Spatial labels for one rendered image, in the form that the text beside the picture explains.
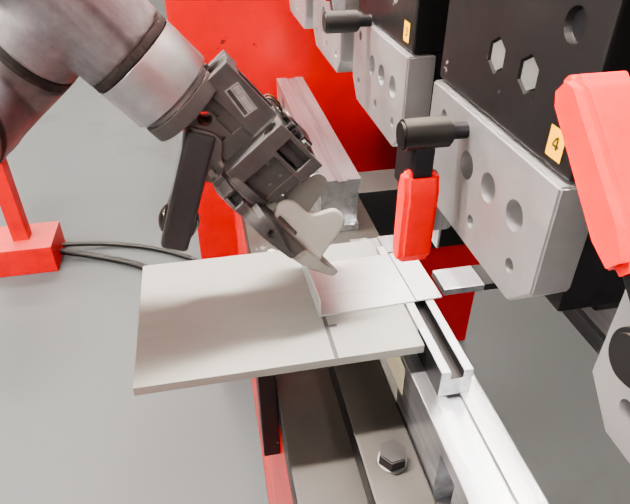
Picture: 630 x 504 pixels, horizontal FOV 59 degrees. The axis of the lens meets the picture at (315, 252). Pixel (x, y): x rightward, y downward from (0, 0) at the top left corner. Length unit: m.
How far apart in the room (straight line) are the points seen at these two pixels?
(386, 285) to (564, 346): 1.57
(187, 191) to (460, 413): 0.31
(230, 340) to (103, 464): 1.25
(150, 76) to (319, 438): 0.39
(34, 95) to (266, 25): 0.92
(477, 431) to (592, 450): 1.34
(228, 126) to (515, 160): 0.25
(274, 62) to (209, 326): 0.89
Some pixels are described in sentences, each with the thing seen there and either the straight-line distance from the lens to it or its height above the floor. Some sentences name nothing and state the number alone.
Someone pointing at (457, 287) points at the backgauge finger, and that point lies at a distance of 0.60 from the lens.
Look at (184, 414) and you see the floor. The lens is 1.80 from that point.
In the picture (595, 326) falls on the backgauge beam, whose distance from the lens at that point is 0.76.
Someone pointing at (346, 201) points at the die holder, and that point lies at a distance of 0.90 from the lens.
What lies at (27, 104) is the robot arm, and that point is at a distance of 0.47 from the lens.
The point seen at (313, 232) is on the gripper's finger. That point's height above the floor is 1.10.
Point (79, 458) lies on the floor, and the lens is 1.79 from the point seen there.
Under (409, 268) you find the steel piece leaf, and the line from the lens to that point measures 0.62.
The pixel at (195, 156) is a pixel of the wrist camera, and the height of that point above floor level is 1.17.
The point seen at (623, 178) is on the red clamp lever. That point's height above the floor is 1.29.
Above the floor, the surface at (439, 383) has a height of 0.99.
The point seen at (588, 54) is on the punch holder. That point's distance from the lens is 0.26.
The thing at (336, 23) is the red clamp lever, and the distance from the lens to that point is 0.51.
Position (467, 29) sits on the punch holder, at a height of 1.29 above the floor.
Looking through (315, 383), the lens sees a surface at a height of 0.88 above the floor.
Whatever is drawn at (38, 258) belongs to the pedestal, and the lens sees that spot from 2.48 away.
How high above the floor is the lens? 1.37
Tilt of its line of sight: 35 degrees down
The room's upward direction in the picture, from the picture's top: straight up
